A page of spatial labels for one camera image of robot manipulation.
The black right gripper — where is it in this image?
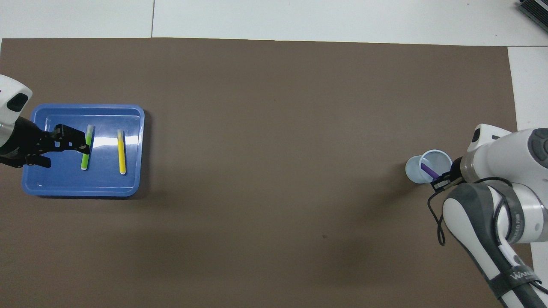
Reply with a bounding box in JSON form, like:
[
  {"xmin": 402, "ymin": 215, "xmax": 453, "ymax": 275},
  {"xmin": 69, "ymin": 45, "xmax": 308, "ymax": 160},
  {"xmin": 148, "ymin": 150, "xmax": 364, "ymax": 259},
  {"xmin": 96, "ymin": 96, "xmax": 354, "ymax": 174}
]
[{"xmin": 430, "ymin": 156, "xmax": 465, "ymax": 192}]

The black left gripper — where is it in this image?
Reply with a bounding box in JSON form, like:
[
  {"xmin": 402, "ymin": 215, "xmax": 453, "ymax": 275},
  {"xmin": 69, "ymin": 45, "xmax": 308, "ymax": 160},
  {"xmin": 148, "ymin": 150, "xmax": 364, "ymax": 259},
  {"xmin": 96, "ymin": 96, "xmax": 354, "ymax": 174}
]
[{"xmin": 0, "ymin": 115, "xmax": 92, "ymax": 169}]

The purple highlighter pen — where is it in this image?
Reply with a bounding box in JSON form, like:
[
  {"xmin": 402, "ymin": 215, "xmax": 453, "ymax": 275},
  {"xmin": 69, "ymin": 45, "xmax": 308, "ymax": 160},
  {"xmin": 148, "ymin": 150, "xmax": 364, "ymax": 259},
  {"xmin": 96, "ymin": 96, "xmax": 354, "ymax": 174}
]
[{"xmin": 420, "ymin": 163, "xmax": 441, "ymax": 180}]

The green highlighter pen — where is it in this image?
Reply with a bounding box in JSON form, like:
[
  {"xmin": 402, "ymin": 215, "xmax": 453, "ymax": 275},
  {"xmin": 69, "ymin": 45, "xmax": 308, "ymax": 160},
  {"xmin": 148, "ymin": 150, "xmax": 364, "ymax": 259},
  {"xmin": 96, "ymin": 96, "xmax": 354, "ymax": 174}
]
[{"xmin": 81, "ymin": 124, "xmax": 95, "ymax": 171}]

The yellow highlighter pen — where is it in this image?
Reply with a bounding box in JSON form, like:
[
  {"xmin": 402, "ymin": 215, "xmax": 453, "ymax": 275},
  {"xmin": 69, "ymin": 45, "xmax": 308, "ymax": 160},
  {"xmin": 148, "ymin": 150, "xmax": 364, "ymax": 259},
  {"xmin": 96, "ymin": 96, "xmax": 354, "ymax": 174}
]
[{"xmin": 117, "ymin": 130, "xmax": 127, "ymax": 175}]

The blue plastic tray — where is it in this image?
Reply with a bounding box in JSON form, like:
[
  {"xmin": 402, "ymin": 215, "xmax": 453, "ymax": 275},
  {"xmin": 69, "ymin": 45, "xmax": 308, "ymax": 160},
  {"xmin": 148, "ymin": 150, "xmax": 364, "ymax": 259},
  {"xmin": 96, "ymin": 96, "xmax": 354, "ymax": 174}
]
[{"xmin": 21, "ymin": 104, "xmax": 145, "ymax": 197}]

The translucent plastic cup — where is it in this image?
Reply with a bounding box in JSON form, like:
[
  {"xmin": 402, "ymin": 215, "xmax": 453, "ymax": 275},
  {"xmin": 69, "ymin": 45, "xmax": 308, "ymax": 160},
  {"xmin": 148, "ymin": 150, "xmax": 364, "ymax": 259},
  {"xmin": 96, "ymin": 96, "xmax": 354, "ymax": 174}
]
[{"xmin": 405, "ymin": 149, "xmax": 453, "ymax": 184}]

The brown table mat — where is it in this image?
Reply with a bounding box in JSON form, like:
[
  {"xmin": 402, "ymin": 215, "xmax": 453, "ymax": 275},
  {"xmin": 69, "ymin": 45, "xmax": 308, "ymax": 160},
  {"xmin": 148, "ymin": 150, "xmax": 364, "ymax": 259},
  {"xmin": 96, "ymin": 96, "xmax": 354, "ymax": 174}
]
[{"xmin": 0, "ymin": 38, "xmax": 533, "ymax": 308}]

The grey ribbed device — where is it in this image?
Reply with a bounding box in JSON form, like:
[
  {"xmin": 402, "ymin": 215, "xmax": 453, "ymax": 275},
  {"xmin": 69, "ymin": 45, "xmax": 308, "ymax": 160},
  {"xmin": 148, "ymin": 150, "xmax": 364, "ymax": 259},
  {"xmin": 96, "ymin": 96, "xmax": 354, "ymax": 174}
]
[{"xmin": 517, "ymin": 0, "xmax": 548, "ymax": 25}]

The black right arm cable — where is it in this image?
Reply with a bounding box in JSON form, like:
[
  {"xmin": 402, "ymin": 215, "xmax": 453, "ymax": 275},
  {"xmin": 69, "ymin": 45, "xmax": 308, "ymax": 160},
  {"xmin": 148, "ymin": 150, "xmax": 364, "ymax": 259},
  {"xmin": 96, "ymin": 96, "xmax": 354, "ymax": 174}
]
[{"xmin": 427, "ymin": 176, "xmax": 514, "ymax": 246}]

